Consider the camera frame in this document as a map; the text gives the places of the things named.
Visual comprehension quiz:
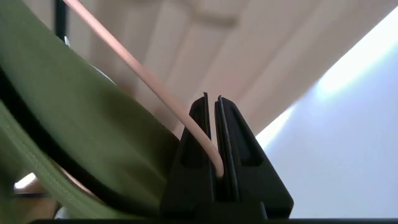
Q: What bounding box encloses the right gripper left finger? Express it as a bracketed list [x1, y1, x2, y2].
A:
[159, 91, 216, 219]

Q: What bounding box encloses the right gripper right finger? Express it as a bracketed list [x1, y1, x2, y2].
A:
[214, 95, 295, 219]

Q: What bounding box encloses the green garment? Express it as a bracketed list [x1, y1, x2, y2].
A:
[0, 0, 182, 219]

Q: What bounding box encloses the black clothes rack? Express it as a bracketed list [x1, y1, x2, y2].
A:
[54, 0, 68, 41]

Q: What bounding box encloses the beige curtain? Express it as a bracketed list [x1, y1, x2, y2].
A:
[21, 0, 398, 139]

